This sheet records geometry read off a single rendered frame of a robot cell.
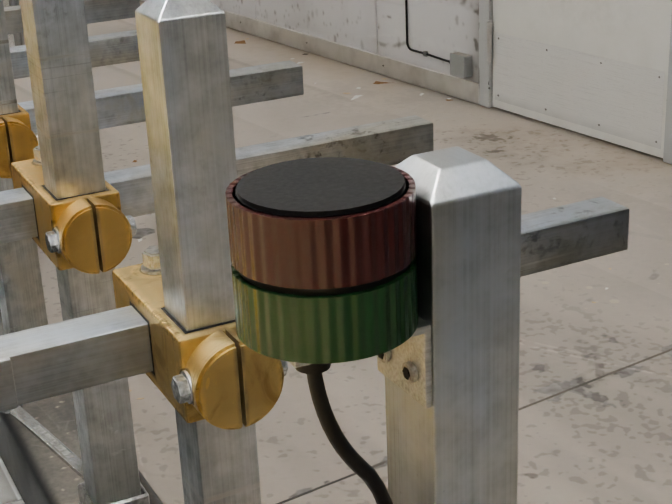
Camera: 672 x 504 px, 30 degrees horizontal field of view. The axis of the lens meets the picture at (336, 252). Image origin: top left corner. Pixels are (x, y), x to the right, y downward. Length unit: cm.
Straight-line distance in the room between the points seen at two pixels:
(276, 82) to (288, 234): 89
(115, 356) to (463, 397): 31
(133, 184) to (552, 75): 354
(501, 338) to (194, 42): 26
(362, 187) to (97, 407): 59
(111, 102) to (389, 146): 29
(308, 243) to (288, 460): 206
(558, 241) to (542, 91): 365
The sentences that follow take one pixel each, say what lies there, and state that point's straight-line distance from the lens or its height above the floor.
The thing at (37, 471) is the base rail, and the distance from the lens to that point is 110.
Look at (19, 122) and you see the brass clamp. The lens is 111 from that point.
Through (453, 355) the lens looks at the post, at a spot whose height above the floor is 106.
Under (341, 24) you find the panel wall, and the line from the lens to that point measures 543.
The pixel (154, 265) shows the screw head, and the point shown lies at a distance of 74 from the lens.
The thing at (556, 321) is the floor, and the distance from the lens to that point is 296.
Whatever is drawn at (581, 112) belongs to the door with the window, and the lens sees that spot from 434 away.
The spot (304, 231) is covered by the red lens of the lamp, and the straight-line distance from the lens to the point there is 37.
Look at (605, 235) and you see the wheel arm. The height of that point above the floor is 95.
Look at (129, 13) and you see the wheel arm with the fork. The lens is 172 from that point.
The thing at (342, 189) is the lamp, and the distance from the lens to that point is 39.
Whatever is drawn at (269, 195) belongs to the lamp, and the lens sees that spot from 39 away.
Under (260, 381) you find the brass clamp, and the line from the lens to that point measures 66.
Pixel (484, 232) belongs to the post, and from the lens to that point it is 41.
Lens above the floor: 125
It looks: 22 degrees down
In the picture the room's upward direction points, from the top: 3 degrees counter-clockwise
